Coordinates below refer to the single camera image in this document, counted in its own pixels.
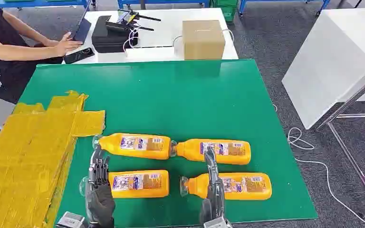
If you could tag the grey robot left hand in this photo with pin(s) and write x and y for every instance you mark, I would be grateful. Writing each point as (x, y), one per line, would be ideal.
(102, 201)

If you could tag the person's right hand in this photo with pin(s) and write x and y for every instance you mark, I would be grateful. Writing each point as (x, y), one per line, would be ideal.
(64, 45)

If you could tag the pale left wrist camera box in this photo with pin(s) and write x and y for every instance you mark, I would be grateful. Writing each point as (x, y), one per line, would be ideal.
(70, 220)

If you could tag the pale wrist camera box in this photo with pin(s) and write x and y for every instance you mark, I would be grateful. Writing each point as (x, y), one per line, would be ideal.
(217, 223)
(70, 220)

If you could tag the black remote controller with antennas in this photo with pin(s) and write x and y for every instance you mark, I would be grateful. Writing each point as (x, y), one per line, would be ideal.
(124, 25)

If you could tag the green mat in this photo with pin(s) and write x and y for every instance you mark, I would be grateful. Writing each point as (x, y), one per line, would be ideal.
(185, 100)

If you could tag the blue metal frame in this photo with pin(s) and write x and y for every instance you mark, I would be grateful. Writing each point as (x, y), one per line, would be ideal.
(40, 3)
(283, 1)
(163, 3)

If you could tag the white table with metal legs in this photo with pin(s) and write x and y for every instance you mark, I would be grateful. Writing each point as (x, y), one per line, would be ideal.
(327, 63)

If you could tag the orange drink bottle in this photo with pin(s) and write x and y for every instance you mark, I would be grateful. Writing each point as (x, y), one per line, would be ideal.
(229, 151)
(138, 184)
(248, 187)
(138, 146)

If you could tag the person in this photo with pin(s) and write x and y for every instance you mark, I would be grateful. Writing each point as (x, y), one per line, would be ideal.
(0, 72)

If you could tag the black phone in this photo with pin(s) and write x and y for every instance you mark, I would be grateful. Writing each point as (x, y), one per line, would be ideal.
(78, 55)

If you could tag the cardboard box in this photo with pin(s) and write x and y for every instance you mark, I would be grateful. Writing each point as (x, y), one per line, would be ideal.
(203, 39)

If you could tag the black case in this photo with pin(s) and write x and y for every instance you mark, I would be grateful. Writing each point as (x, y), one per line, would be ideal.
(107, 41)

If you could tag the green crate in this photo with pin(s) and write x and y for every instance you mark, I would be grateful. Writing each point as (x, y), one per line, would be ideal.
(225, 9)

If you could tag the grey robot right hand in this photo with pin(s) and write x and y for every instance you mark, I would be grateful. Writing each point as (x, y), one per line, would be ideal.
(214, 201)

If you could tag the dark laptop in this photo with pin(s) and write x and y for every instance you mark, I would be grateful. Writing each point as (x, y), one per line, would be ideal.
(82, 31)

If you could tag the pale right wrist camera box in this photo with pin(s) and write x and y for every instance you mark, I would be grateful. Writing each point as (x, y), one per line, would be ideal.
(217, 223)

